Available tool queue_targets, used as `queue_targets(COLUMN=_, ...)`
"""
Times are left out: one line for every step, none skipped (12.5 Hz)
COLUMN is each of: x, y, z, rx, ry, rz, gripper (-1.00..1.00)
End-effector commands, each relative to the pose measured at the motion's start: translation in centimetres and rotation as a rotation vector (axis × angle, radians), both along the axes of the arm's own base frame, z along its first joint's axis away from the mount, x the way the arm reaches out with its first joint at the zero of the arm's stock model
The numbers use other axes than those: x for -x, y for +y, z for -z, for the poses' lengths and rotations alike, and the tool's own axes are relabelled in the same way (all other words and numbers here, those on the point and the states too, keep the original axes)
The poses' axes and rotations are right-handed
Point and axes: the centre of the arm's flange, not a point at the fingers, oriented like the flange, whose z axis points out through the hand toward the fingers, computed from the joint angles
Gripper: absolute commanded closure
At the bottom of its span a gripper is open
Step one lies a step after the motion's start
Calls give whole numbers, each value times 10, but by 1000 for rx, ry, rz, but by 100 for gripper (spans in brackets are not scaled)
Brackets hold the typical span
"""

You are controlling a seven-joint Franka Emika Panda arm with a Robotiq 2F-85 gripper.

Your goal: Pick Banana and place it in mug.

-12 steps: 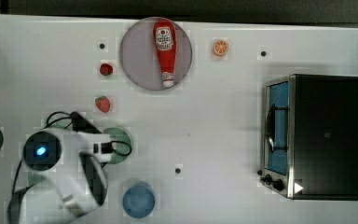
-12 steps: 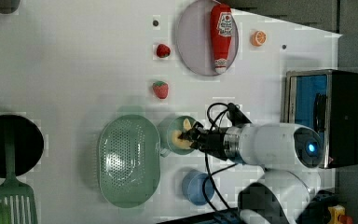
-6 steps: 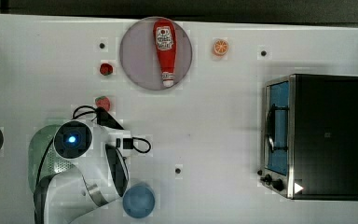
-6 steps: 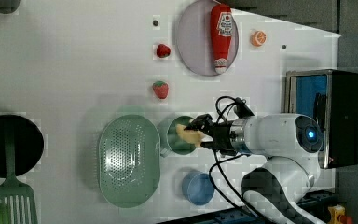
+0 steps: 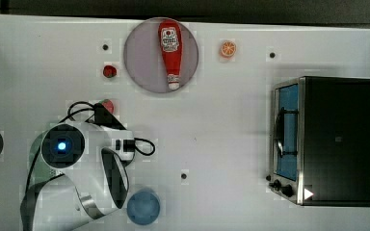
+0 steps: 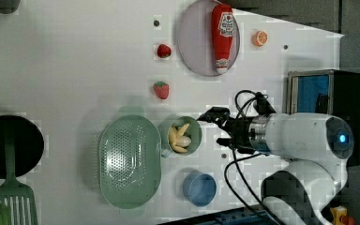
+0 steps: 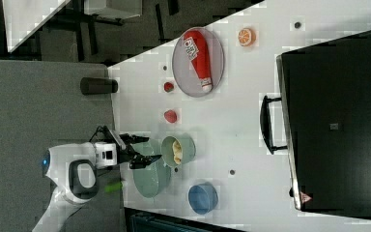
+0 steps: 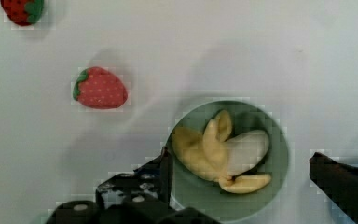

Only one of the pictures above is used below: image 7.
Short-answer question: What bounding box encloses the teal green mug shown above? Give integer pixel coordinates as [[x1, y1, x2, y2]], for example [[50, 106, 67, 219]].
[[160, 134, 196, 168]]

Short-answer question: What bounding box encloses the grey camera on wrist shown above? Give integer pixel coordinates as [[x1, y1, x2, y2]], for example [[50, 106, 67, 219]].
[[104, 127, 127, 150]]

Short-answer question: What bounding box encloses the black oven door handle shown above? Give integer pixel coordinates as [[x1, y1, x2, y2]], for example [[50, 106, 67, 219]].
[[260, 96, 287, 155]]

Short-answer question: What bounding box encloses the teal oval bowl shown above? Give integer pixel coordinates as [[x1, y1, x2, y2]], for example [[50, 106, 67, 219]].
[[132, 138, 171, 198]]

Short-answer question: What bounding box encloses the orange slice toy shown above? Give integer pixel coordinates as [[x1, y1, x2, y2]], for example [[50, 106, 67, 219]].
[[238, 28, 256, 46]]

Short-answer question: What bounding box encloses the green marker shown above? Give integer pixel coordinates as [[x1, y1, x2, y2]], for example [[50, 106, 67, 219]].
[[104, 182, 123, 193]]

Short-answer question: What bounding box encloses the grey round plate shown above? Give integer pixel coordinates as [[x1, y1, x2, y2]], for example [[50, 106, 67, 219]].
[[172, 27, 224, 98]]

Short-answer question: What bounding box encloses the black toaster oven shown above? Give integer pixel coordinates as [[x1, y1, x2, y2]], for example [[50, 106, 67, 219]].
[[276, 30, 371, 219]]

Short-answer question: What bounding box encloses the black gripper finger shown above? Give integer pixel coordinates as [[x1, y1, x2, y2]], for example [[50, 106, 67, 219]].
[[129, 155, 161, 169], [127, 134, 149, 144]]

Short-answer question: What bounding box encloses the dark blue crate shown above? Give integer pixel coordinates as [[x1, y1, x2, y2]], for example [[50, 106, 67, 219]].
[[128, 213, 233, 232]]

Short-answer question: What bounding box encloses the small strawberry toy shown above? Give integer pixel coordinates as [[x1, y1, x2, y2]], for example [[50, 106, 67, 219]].
[[163, 82, 174, 93]]

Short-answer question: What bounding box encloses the red ketchup bottle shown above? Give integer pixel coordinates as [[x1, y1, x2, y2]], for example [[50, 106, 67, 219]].
[[183, 30, 213, 93]]

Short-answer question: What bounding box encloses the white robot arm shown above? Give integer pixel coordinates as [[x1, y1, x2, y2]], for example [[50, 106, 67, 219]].
[[32, 130, 160, 232]]

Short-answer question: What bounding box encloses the peeled toy banana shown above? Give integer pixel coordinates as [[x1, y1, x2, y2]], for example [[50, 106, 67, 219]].
[[172, 140, 183, 164]]

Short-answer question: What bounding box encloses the black cylinder upper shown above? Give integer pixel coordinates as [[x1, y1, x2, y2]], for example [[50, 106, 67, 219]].
[[80, 77, 119, 96]]

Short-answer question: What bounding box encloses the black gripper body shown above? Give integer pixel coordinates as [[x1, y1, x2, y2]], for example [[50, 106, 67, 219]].
[[117, 133, 136, 163]]

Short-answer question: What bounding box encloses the red strawberry toy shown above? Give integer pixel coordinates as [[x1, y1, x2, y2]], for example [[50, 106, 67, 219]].
[[163, 110, 178, 124]]

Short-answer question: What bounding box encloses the blue cup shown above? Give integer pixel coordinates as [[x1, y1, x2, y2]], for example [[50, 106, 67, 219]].
[[187, 183, 218, 215]]

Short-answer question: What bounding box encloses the white background table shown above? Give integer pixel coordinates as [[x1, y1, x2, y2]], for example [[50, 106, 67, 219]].
[[2, 0, 71, 53]]

